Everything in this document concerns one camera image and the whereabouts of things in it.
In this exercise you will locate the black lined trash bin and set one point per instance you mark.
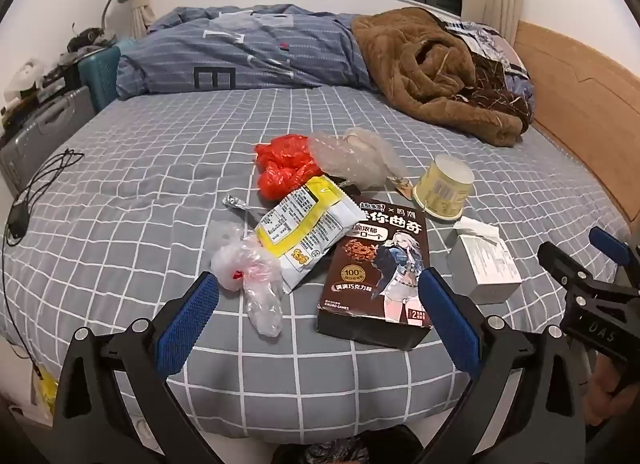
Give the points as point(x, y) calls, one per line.
point(330, 451)

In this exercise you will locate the yellow paper cup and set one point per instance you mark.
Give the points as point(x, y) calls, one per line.
point(442, 189)

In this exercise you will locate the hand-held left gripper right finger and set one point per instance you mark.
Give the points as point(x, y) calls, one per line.
point(450, 324)

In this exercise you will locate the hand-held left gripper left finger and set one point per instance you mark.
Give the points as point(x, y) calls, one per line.
point(187, 324)

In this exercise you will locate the dark brown patterned garment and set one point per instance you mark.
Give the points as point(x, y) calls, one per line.
point(500, 93)

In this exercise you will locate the silver foil wrapper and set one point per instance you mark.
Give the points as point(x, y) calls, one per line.
point(235, 201)

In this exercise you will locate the yellow plastic bag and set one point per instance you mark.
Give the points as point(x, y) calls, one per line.
point(47, 391)

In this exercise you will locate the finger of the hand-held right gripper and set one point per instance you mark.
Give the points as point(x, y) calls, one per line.
point(607, 243)
point(565, 264)

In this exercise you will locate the grey suitcase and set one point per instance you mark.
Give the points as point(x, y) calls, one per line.
point(45, 128)

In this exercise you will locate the grey checked bed sheet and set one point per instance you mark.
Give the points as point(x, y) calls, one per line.
point(175, 168)

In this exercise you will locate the person's right hand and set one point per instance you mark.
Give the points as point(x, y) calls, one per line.
point(612, 399)

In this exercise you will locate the wooden bed headboard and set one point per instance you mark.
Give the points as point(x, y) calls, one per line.
point(585, 93)

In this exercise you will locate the yellow white snack packet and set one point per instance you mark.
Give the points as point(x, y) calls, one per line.
point(300, 224)

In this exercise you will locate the dark cloth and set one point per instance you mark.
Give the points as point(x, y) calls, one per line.
point(90, 38)

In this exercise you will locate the white plastic object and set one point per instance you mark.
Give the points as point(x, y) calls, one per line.
point(25, 76)

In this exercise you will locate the clear red printed plastic bag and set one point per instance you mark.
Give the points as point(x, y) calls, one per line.
point(250, 264)

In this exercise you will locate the translucent white plastic bag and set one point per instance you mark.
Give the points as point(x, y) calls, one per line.
point(372, 153)

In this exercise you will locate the small white box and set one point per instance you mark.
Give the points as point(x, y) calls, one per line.
point(480, 264)

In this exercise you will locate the brown cookie box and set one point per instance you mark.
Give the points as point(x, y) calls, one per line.
point(360, 254)

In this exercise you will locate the black charger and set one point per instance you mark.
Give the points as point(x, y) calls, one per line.
point(19, 219)

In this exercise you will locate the printed pillow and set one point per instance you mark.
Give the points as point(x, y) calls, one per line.
point(490, 38)

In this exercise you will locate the blue striped duvet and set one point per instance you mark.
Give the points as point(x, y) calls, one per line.
point(225, 48)

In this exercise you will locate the brown fleece blanket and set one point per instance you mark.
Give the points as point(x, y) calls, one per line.
point(415, 73)

